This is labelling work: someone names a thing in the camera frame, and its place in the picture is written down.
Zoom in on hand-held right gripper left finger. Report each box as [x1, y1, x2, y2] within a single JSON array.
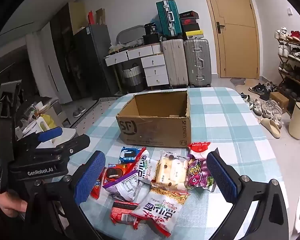
[[24, 151, 108, 240]]

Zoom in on dotted cream rug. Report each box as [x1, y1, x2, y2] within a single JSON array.
[[86, 96, 123, 123]]

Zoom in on cream bread packet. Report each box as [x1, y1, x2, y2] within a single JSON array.
[[152, 149, 190, 190]]

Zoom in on wooden shoe rack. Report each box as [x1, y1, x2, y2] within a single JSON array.
[[277, 37, 300, 110]]

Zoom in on black refrigerator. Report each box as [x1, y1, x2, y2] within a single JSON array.
[[74, 24, 118, 100]]

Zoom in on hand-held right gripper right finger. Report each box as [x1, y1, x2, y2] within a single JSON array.
[[206, 148, 289, 240]]

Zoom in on white drawer cabinet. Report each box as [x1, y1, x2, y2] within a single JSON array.
[[141, 54, 170, 87]]

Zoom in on white red noodle packet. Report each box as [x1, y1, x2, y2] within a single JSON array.
[[135, 152, 163, 185]]

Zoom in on person's left hand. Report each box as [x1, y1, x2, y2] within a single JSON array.
[[0, 191, 28, 217]]

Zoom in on teal suitcase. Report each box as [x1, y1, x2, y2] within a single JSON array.
[[156, 0, 183, 38]]

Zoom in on rows of racked shoes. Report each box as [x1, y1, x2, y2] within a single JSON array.
[[275, 26, 300, 88]]

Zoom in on grey arched mirror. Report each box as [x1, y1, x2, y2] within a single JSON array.
[[116, 25, 146, 46]]

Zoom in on beige suitcase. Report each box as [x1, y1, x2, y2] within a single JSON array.
[[161, 39, 189, 88]]

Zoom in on blue cookie packet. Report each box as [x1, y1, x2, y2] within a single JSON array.
[[119, 147, 145, 165]]

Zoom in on dark wardrobe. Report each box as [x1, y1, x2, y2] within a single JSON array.
[[49, 2, 88, 103]]

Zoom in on black storage box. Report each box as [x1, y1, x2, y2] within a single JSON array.
[[142, 34, 163, 46]]

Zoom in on grey small cabinet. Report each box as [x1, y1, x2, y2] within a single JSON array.
[[50, 99, 63, 122]]

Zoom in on brown paper bag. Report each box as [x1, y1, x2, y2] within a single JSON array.
[[95, 8, 106, 26]]

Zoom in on red cookie packet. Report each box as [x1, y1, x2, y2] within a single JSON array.
[[91, 163, 138, 200]]

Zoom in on white dressing desk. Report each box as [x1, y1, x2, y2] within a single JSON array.
[[104, 43, 164, 67]]

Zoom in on wooden door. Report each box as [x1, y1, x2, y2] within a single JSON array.
[[200, 0, 260, 79]]

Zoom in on yellow bag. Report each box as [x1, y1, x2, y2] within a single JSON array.
[[41, 114, 57, 130]]

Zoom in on purple candy packet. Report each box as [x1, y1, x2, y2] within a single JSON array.
[[185, 158, 215, 192]]

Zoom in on red foil snack packet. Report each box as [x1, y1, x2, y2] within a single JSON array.
[[111, 200, 140, 230]]

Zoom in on tall cardboard box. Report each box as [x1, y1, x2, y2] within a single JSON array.
[[68, 2, 87, 35]]

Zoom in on red white snack packet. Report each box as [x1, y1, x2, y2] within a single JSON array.
[[187, 141, 212, 160]]

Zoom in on purple white snack packet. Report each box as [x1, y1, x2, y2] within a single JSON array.
[[102, 170, 143, 202]]

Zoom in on pile of loose sneakers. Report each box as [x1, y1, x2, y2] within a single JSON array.
[[239, 81, 283, 128]]

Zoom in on red logo shoe box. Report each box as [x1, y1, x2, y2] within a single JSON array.
[[181, 17, 200, 25]]

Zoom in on red label noodle snack packet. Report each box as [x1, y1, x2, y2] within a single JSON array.
[[131, 186, 190, 238]]

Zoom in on grey metal stand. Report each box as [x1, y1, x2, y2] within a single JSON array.
[[0, 80, 23, 118]]

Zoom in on beige slipper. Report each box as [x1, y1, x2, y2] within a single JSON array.
[[260, 118, 282, 139]]

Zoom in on beige waste bin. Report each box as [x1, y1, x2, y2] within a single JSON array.
[[288, 102, 300, 140]]

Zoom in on small cardboard box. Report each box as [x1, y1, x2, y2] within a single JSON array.
[[269, 92, 290, 113]]

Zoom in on white tall cabinet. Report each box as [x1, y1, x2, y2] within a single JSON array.
[[25, 22, 65, 104]]

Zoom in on dark shoe box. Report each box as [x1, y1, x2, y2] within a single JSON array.
[[182, 24, 200, 32]]

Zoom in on woven laundry basket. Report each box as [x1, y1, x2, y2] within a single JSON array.
[[121, 65, 144, 93]]

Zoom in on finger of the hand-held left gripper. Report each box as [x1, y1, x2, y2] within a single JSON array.
[[21, 127, 63, 153], [37, 134, 91, 160]]

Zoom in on silver suitcase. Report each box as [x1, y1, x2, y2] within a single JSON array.
[[184, 38, 212, 88]]

